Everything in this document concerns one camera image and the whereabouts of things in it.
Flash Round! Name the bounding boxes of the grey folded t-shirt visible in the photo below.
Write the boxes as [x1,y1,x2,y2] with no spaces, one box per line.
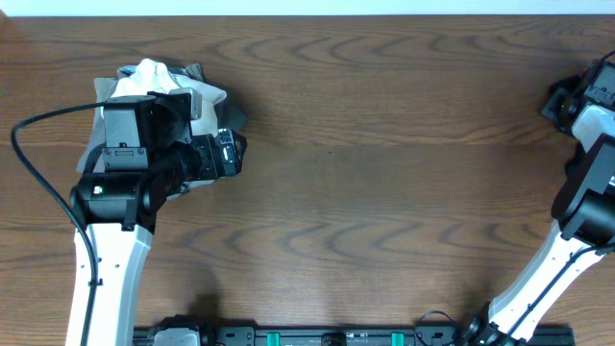
[75,62,248,177]

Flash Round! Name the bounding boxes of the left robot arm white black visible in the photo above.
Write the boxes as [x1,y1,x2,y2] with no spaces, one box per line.
[66,88,247,345]

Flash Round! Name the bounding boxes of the black mounting rail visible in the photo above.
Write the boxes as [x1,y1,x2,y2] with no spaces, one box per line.
[133,314,576,346]

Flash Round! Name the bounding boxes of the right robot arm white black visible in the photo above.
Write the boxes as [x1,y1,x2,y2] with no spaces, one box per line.
[457,58,614,345]

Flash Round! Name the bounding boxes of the white folded t-shirt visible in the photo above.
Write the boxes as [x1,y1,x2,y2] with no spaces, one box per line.
[94,59,227,135]

